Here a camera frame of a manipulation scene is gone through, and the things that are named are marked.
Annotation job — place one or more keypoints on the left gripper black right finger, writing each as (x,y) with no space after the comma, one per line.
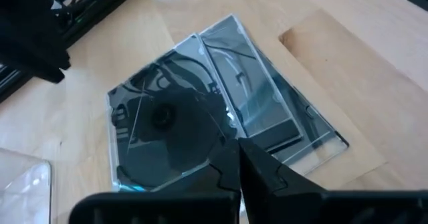
(301,207)

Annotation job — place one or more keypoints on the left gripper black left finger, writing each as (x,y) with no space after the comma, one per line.
(187,207)

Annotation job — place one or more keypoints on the slim black jewel case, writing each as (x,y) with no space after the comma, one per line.
(160,117)
(244,83)
(317,130)

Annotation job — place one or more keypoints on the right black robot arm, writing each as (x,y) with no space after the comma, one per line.
(26,33)

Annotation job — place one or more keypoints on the clear plastic bin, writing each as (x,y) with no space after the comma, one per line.
(23,190)

